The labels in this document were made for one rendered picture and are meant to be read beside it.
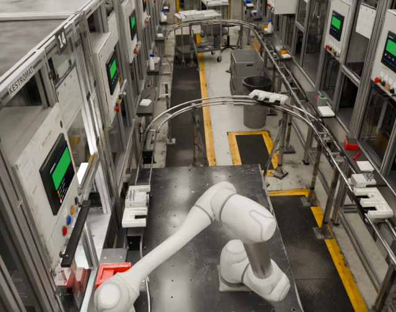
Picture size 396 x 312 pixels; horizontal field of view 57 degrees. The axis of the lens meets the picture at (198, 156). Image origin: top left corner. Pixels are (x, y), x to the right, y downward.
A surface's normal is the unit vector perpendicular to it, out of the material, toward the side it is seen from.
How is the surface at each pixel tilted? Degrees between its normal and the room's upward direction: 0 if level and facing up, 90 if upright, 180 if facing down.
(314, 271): 0
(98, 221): 0
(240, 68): 91
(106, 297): 31
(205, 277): 0
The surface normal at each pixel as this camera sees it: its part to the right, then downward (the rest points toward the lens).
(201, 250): -0.03, -0.83
